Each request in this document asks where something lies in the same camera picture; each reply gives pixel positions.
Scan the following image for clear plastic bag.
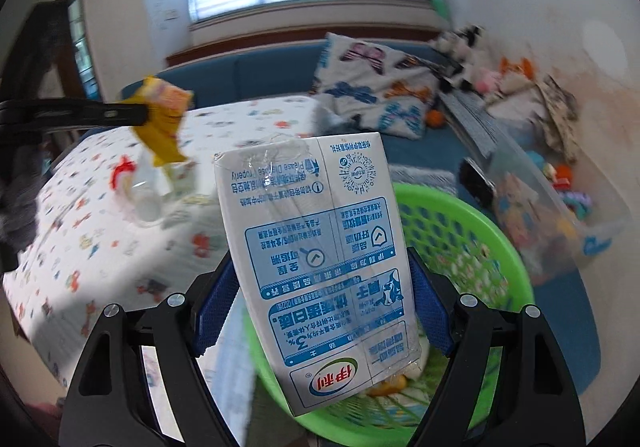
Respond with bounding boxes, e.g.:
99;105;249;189
367;358;431;396

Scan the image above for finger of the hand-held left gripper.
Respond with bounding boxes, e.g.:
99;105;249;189
0;98;149;127

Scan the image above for orange fox plush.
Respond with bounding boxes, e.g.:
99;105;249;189
500;56;539;89

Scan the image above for large butterfly print pillow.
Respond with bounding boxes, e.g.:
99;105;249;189
309;32;443;142

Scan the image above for printed beige cloth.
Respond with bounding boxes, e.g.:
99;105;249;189
534;74;584;166

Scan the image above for brown door frame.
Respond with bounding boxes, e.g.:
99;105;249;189
64;0;104;101

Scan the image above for white barcode packet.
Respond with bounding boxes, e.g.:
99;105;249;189
214;131;430;417

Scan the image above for pink plush toy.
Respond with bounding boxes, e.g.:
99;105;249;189
472;67;504;96

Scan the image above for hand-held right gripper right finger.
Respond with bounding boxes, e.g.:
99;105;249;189
406;246;586;447

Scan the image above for clear storage box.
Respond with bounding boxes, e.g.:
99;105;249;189
462;127;629;286

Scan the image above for printed blanket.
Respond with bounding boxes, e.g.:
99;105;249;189
2;96;331;389

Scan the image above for wooden window ledge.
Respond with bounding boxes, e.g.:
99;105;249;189
165;24;442;68

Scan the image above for green plastic basket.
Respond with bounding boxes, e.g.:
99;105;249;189
242;182;536;447

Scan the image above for clear plastic cup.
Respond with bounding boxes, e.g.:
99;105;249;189
125;162;198;228

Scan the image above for yellow snack packet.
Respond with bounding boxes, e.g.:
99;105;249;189
117;76;196;168

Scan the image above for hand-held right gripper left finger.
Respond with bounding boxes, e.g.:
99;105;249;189
59;257;242;447

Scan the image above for black device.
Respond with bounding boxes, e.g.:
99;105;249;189
459;158;497;208

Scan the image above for grey striped mat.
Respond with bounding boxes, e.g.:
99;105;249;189
437;90;504;161

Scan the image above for black white plush cow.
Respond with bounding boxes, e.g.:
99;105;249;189
430;24;487;93

